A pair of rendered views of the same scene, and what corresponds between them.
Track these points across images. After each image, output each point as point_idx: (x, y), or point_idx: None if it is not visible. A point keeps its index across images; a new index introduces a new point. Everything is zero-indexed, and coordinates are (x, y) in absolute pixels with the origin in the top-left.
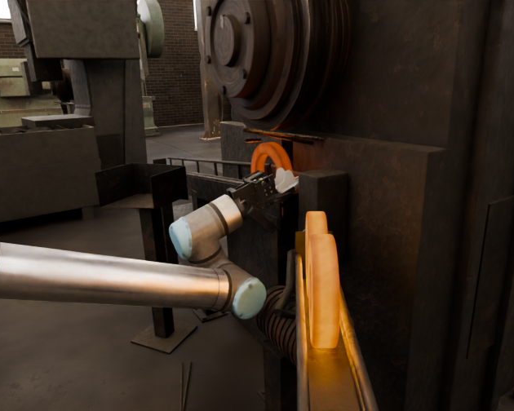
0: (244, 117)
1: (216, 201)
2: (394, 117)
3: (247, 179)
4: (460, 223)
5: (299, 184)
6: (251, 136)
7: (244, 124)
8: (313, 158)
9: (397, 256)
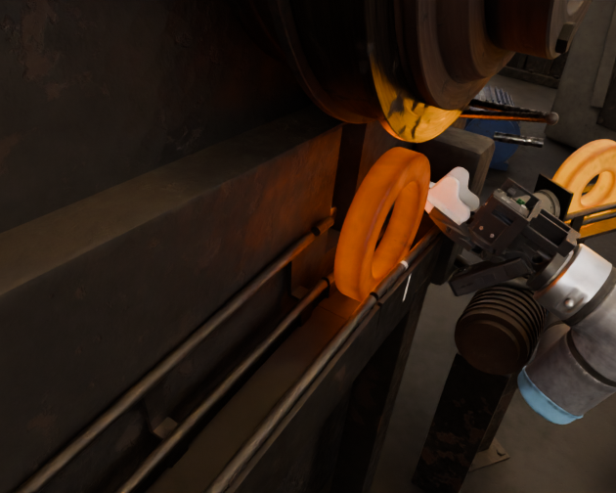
0: (418, 117)
1: (604, 262)
2: None
3: (533, 212)
4: None
5: (476, 172)
6: (229, 214)
7: (411, 142)
8: (394, 138)
9: None
